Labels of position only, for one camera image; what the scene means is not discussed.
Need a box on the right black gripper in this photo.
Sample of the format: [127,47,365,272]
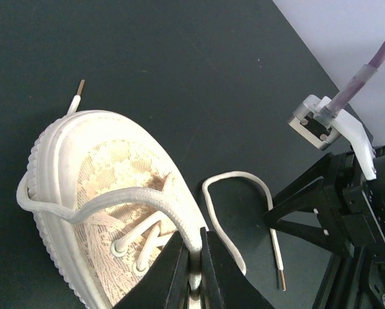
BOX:
[265,153,385,263]

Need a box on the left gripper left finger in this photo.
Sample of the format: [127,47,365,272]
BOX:
[114,232,189,309]

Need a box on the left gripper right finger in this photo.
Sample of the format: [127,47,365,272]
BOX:
[200,228,274,309]

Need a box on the white shoelace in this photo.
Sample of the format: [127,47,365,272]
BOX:
[16,79,287,290]

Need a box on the beige lace sneaker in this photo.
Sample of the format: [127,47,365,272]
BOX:
[16,110,206,308]

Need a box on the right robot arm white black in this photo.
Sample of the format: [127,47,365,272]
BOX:
[265,146,385,308]

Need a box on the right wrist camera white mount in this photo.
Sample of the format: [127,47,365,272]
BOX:
[288,95,377,180]

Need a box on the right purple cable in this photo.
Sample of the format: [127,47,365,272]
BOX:
[319,19,385,120]

